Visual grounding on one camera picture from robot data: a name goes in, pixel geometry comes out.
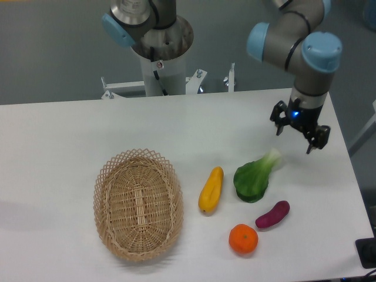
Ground orange mandarin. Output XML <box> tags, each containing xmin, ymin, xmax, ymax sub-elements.
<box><xmin>229</xmin><ymin>224</ymin><xmax>259</xmax><ymax>255</ymax></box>

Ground black device at table edge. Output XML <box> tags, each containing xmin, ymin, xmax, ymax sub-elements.
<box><xmin>355</xmin><ymin>237</ymin><xmax>375</xmax><ymax>269</ymax></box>

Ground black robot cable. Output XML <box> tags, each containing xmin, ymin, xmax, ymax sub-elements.
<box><xmin>149</xmin><ymin>46</ymin><xmax>170</xmax><ymax>96</ymax></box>

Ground green bok choy vegetable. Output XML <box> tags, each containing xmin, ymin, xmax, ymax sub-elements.
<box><xmin>233</xmin><ymin>149</ymin><xmax>281</xmax><ymax>203</ymax></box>

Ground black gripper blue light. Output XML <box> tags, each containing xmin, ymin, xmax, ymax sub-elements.
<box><xmin>270</xmin><ymin>99</ymin><xmax>331</xmax><ymax>155</ymax></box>

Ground yellow squash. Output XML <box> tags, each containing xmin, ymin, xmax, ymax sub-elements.
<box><xmin>198</xmin><ymin>166</ymin><xmax>224</xmax><ymax>213</ymax></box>

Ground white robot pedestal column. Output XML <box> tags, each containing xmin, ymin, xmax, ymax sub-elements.
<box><xmin>139</xmin><ymin>55</ymin><xmax>186</xmax><ymax>97</ymax></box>

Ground purple sweet potato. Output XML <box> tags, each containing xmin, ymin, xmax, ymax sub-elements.
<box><xmin>255</xmin><ymin>200</ymin><xmax>290</xmax><ymax>229</ymax></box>

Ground grey metal stand leg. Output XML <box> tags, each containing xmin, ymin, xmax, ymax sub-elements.
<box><xmin>347</xmin><ymin>100</ymin><xmax>376</xmax><ymax>157</ymax></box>

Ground woven wicker basket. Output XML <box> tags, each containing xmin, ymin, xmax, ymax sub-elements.
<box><xmin>93</xmin><ymin>149</ymin><xmax>183</xmax><ymax>262</ymax></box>

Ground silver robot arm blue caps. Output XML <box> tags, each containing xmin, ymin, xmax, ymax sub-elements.
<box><xmin>102</xmin><ymin>1</ymin><xmax>343</xmax><ymax>150</ymax></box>

